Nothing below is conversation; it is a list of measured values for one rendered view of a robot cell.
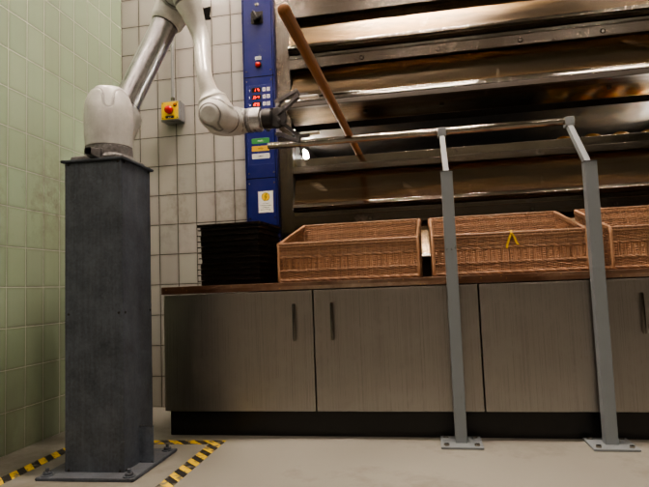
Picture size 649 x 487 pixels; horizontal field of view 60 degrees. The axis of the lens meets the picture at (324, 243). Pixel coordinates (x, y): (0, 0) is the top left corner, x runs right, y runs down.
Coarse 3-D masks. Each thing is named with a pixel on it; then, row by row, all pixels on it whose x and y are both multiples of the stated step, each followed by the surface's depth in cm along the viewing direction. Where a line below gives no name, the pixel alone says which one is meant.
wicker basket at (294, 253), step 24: (288, 240) 232; (312, 240) 261; (336, 240) 258; (360, 240) 212; (384, 240) 210; (408, 240) 208; (288, 264) 230; (312, 264) 215; (336, 264) 213; (360, 264) 252; (408, 264) 208
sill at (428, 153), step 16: (496, 144) 254; (512, 144) 253; (528, 144) 251; (544, 144) 250; (560, 144) 249; (592, 144) 247; (304, 160) 270; (320, 160) 268; (336, 160) 267; (352, 160) 266; (368, 160) 264
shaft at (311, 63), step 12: (288, 12) 125; (288, 24) 130; (300, 36) 138; (300, 48) 144; (312, 60) 152; (312, 72) 161; (324, 84) 171; (324, 96) 181; (336, 108) 195; (348, 132) 226
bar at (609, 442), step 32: (448, 128) 221; (480, 128) 219; (512, 128) 217; (448, 192) 197; (448, 224) 196; (448, 256) 196; (448, 288) 195; (448, 320) 197; (608, 320) 185; (608, 352) 184; (608, 384) 183; (608, 416) 183; (448, 448) 186; (480, 448) 184; (608, 448) 178
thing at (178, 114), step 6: (162, 102) 278; (168, 102) 277; (180, 102) 277; (162, 108) 277; (174, 108) 276; (180, 108) 277; (162, 114) 277; (168, 114) 276; (174, 114) 276; (180, 114) 276; (162, 120) 277; (168, 120) 277; (174, 120) 276; (180, 120) 277
